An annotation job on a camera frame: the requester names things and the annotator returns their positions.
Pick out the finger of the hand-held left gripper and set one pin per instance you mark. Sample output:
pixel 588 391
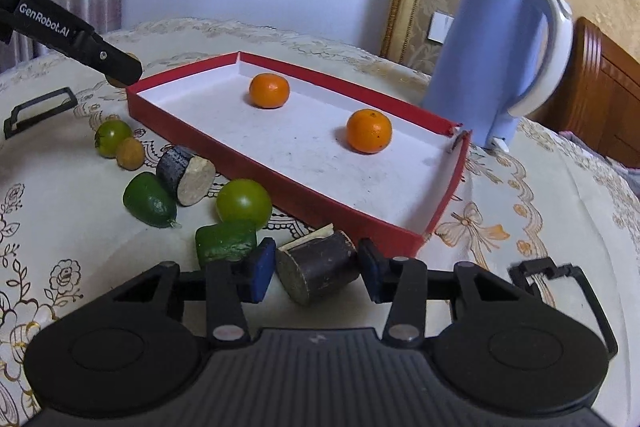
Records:
pixel 117 66

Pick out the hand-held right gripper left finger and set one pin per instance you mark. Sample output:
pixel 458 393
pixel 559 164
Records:
pixel 262 272

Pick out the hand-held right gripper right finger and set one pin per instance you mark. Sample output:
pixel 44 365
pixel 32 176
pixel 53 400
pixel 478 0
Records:
pixel 372 274

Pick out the brown longan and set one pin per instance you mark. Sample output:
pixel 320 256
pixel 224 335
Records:
pixel 131 153
pixel 120 83

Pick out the green cucumber piece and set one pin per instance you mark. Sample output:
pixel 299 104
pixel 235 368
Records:
pixel 225 243

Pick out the dark brown sugarcane piece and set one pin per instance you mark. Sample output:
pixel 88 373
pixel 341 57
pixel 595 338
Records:
pixel 317 269

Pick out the plain green tangerine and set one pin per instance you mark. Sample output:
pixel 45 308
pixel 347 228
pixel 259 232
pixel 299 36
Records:
pixel 243 203

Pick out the green tangerine with dark spots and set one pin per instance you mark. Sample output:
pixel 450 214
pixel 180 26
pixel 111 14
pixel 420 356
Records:
pixel 112 137

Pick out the red shallow cardboard box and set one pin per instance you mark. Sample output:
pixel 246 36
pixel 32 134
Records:
pixel 300 157

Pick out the bluish sugarcane piece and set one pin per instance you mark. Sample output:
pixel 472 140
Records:
pixel 185 174

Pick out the green avocado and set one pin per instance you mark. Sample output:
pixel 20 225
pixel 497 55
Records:
pixel 149 198

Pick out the orange tangerine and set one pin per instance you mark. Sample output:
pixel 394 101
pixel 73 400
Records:
pixel 369 131
pixel 269 90

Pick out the light blue electric kettle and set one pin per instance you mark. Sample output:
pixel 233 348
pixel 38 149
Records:
pixel 480 57

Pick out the wooden headboard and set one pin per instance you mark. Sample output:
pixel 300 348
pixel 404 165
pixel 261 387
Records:
pixel 600 87

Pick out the white wall switch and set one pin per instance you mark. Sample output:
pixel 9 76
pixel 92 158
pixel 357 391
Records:
pixel 440 27

